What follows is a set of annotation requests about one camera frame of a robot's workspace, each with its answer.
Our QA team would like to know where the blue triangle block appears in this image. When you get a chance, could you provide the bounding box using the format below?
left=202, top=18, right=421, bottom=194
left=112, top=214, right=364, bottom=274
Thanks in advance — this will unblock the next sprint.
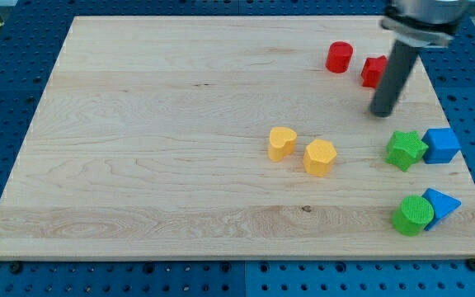
left=422, top=188, right=462, bottom=231

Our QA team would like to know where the yellow heart block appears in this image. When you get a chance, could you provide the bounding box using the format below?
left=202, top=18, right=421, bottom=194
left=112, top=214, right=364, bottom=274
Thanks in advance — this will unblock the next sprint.
left=267, top=126, right=298, bottom=162

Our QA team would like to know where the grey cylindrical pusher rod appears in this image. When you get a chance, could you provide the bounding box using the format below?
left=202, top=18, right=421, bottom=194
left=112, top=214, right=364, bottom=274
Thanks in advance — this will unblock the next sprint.
left=369, top=40, right=421, bottom=118

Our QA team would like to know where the light wooden board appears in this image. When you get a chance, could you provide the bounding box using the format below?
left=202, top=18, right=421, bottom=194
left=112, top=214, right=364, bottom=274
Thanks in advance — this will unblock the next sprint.
left=0, top=16, right=475, bottom=261

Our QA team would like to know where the yellow hexagon block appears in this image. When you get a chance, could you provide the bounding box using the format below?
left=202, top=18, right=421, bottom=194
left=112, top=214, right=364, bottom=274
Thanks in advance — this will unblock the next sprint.
left=303, top=139, right=337, bottom=177

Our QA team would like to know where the blue cube block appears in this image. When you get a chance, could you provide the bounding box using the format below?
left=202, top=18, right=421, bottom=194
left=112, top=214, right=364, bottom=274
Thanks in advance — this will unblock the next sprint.
left=422, top=127, right=461, bottom=164

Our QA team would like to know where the green cylinder block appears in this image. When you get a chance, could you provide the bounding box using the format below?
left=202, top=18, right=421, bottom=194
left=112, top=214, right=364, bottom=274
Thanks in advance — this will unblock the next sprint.
left=391, top=196, right=435, bottom=236

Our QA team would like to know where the red star block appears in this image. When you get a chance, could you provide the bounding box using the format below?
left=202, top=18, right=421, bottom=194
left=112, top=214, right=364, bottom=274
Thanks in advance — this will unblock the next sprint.
left=360, top=55, right=388, bottom=88

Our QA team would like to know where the green star block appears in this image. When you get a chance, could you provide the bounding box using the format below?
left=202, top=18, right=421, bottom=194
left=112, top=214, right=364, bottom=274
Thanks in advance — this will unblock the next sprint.
left=385, top=130, right=429, bottom=172

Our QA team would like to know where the red cylinder block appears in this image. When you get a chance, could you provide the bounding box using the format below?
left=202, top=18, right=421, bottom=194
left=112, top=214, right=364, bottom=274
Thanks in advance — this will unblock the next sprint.
left=325, top=41, right=353, bottom=73

